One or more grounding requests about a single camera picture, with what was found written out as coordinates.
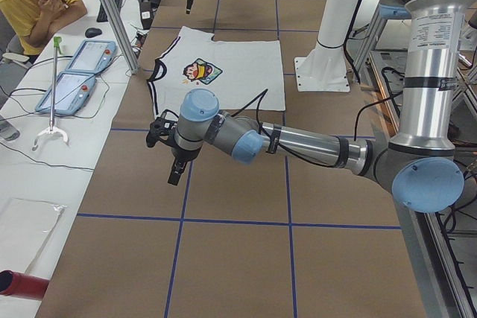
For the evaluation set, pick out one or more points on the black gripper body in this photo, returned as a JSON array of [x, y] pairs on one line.
[[181, 154]]

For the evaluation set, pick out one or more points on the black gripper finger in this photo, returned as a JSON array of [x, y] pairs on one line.
[[189, 5], [175, 174]]

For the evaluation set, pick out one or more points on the grey cartoon print t-shirt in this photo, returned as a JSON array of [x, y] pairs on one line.
[[236, 72]]

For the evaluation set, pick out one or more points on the black computer mouse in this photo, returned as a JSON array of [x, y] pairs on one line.
[[92, 32]]

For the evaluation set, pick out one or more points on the upper blue teach pendant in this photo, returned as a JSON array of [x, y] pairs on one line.
[[92, 56]]

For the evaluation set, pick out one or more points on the blue teach pendant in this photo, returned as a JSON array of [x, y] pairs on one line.
[[92, 56], [72, 91]]

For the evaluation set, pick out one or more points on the lower blue teach pendant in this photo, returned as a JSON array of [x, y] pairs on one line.
[[72, 91]]

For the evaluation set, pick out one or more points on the reacher grabber tool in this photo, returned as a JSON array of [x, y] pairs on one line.
[[52, 129]]

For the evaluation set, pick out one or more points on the person in yellow shirt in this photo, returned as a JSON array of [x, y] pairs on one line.
[[35, 22]]

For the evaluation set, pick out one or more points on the clear plastic bag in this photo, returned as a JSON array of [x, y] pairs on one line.
[[26, 226]]

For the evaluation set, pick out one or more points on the red cylinder tube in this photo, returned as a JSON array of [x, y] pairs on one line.
[[23, 286]]

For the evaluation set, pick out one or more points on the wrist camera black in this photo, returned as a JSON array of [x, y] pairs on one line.
[[163, 130]]

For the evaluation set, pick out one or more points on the aluminium frame post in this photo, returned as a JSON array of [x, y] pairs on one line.
[[119, 30]]

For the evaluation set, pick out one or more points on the white camera stand post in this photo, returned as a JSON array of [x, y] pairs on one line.
[[324, 69]]

